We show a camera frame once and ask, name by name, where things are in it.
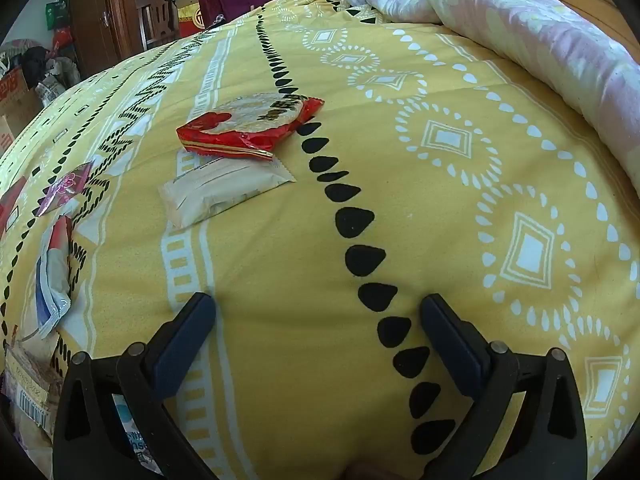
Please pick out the wooden chair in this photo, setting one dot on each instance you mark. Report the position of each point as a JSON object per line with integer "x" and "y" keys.
{"x": 160, "y": 15}

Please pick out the black bag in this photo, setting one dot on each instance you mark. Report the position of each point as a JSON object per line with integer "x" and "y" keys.
{"x": 37, "y": 65}

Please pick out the red white rice cracker packet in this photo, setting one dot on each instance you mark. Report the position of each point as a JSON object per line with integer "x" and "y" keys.
{"x": 235, "y": 125}

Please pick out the brown wooden wardrobe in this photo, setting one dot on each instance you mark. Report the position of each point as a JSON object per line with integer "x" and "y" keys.
{"x": 90, "y": 10}

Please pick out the white blue red packet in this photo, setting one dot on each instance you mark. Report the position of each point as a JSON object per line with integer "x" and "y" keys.
{"x": 52, "y": 270}

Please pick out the beige translucent snack packet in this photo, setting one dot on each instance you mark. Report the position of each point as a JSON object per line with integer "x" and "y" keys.
{"x": 220, "y": 192}

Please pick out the green bag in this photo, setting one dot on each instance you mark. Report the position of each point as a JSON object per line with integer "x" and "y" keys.
{"x": 56, "y": 15}

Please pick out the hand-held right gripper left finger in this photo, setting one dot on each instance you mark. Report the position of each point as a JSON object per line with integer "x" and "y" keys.
{"x": 182, "y": 345}

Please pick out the white blue printed packet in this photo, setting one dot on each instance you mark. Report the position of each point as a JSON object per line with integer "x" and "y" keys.
{"x": 127, "y": 425}

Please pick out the clear packet with barcode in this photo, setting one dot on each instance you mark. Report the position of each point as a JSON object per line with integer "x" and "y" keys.
{"x": 27, "y": 385}

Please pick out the yellow patterned bedsheet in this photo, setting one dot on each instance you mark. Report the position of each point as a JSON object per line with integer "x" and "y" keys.
{"x": 350, "y": 210}

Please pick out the pink floral quilt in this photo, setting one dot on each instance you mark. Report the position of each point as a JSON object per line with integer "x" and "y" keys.
{"x": 525, "y": 20}

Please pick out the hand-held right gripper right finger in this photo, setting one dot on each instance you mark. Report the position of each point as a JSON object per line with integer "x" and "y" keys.
{"x": 452, "y": 345}

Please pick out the red gold box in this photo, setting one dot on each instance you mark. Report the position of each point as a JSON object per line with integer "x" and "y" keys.
{"x": 190, "y": 17}

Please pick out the cardboard box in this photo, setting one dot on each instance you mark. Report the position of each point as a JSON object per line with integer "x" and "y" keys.
{"x": 15, "y": 100}

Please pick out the pink flower-print packet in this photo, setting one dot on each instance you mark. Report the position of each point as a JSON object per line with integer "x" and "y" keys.
{"x": 65, "y": 187}

